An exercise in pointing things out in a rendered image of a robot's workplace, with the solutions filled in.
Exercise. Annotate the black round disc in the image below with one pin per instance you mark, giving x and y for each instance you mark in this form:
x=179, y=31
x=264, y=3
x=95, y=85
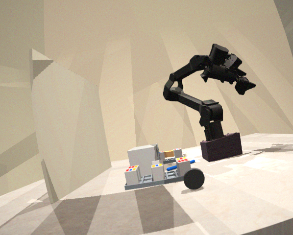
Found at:
x=194, y=178

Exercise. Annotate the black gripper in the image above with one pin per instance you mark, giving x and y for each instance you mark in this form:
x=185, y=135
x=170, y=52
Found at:
x=242, y=83

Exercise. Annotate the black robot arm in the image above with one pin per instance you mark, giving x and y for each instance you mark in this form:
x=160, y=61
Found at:
x=208, y=109

